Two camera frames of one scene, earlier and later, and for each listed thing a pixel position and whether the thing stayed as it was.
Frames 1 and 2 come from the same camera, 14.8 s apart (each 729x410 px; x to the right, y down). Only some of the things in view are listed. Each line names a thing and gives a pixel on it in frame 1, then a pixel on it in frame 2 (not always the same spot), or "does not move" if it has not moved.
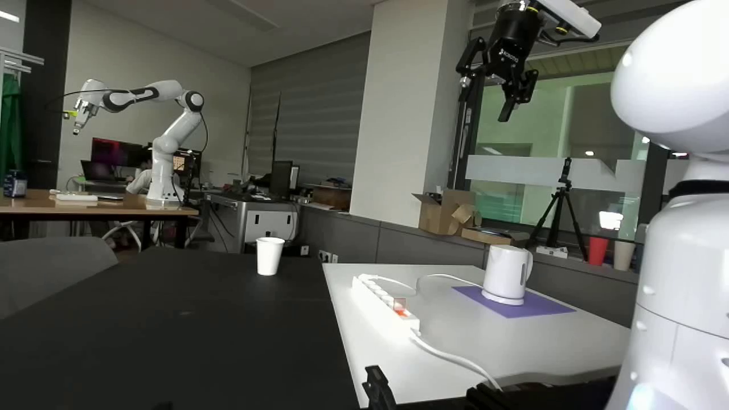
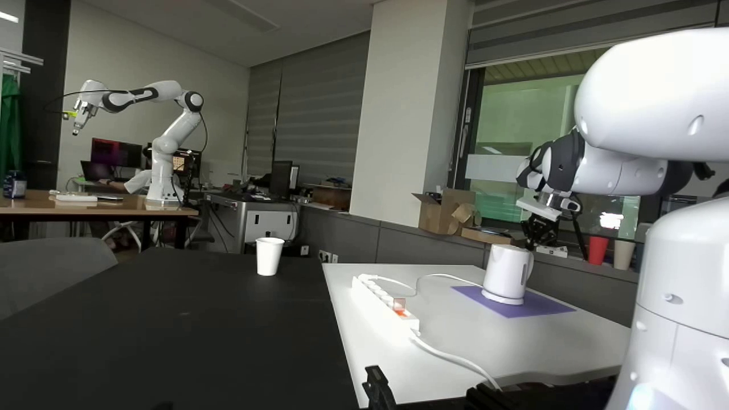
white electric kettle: (506, 273) does not move
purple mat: (528, 306) does not move
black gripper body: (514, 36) → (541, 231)
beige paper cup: (623, 251) does not move
